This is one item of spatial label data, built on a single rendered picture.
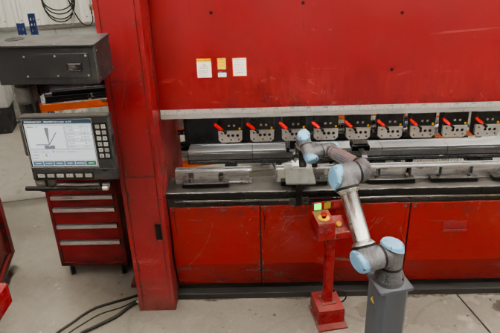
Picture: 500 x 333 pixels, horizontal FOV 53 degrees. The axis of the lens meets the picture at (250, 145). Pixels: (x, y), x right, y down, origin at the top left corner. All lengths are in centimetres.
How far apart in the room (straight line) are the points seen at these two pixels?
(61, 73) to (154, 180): 91
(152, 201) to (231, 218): 52
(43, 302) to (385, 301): 244
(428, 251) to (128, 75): 226
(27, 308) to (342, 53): 277
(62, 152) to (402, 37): 198
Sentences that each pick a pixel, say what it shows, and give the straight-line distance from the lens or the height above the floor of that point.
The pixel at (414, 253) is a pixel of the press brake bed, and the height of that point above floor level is 36.
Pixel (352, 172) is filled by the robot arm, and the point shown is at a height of 131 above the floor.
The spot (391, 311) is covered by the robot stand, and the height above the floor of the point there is 64.
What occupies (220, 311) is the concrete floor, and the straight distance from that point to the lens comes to 362.
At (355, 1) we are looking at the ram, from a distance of 297.
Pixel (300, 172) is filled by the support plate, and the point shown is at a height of 100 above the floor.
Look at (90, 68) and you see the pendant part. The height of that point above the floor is 183.
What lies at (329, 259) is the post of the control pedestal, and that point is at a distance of 329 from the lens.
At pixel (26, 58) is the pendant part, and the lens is 263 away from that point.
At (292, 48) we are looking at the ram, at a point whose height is 176.
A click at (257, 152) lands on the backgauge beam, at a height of 97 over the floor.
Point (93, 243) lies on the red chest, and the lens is 389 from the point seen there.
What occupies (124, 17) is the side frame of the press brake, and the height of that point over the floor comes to 200.
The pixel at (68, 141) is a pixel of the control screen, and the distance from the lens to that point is 268.
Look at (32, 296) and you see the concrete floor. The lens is 411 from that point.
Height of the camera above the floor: 246
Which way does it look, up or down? 24 degrees down
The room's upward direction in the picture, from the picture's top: 2 degrees counter-clockwise
